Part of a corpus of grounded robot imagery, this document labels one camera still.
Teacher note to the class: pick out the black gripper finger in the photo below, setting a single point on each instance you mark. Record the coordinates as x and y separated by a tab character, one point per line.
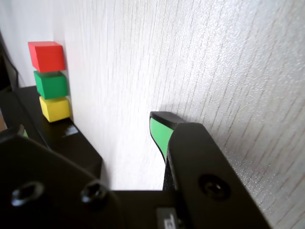
43	190
205	167

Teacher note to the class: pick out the yellow wooden cube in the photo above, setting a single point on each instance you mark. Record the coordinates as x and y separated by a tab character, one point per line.
55	109

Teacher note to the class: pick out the green wooden cube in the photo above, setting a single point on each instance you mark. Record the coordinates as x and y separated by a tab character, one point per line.
50	86

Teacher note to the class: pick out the red wooden cube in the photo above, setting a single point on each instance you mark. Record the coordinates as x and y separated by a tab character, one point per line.
47	58

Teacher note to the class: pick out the black open box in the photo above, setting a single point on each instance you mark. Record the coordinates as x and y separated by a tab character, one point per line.
71	148

